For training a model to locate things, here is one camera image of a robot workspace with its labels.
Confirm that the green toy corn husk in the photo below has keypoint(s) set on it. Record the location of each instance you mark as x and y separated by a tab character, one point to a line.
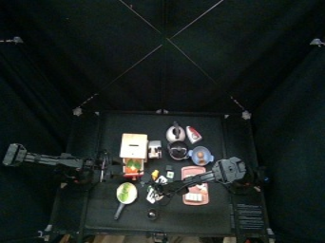
134	164

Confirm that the red toy drawer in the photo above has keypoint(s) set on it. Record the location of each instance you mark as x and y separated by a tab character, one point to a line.
134	171

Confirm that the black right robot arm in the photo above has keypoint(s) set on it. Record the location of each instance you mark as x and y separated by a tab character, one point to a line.
223	172

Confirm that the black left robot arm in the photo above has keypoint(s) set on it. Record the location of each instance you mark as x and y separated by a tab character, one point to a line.
45	159

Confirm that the white black patterned card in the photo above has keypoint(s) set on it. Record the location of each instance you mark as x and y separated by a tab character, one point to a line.
151	196
162	179

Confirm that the small yellow toy food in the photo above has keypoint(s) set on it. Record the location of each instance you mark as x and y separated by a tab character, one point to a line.
155	174

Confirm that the small green white toy block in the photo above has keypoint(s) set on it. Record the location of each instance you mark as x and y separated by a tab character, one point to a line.
170	174

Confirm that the white toy food slice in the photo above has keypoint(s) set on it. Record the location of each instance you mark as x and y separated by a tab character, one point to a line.
194	197

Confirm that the small round dark cup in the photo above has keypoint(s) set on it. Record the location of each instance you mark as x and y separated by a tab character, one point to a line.
152	214

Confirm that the orange white toy food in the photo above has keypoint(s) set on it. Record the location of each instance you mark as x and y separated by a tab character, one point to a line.
201	189

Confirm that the frying pan with green lid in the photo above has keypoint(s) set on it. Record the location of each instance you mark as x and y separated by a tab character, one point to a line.
126	193

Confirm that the pink cutting board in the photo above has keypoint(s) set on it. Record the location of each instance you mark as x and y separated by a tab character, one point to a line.
194	172

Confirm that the small dark toy block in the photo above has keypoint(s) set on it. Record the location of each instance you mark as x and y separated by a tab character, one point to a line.
168	167

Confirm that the white grey toy toaster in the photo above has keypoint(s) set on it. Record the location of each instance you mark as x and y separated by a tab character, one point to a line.
154	149

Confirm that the black toy cooking pot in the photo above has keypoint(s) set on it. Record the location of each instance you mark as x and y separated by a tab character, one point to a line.
178	150

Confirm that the blue toy bowl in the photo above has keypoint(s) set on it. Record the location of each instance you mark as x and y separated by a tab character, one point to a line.
201	155

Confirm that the brown toy egg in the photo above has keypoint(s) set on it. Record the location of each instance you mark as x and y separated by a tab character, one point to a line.
199	155

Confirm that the red white toy carton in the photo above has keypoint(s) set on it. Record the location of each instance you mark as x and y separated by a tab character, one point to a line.
194	134

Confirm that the grey frame corner bracket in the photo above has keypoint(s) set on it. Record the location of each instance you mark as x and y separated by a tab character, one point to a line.
245	115
16	40
76	111
316	41
162	111

